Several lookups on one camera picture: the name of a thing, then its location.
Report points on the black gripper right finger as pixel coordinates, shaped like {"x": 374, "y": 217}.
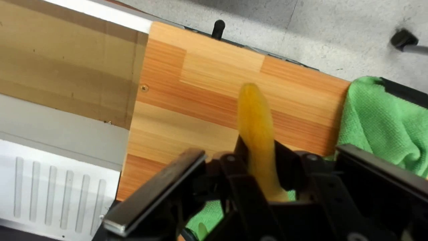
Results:
{"x": 389, "y": 178}

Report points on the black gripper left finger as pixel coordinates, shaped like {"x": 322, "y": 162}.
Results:
{"x": 156, "y": 191}

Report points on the yellow banana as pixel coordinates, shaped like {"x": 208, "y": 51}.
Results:
{"x": 256, "y": 124}

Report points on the green cloth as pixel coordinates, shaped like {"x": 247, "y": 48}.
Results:
{"x": 383, "y": 120}

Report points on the toy kitchen with wooden counter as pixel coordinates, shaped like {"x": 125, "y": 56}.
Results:
{"x": 201, "y": 97}

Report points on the black stand leg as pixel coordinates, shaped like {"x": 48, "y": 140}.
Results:
{"x": 403, "y": 39}

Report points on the white toy sink basin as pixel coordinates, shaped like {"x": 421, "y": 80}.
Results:
{"x": 68, "y": 67}

